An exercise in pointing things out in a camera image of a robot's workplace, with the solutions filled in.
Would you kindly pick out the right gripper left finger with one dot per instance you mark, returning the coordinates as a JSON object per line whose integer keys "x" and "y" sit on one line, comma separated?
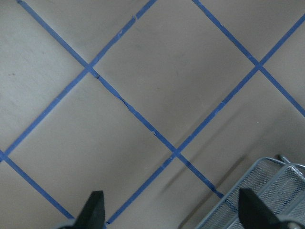
{"x": 92, "y": 215}

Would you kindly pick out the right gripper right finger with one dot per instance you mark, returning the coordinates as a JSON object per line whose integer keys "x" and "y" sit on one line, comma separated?
{"x": 253, "y": 213}

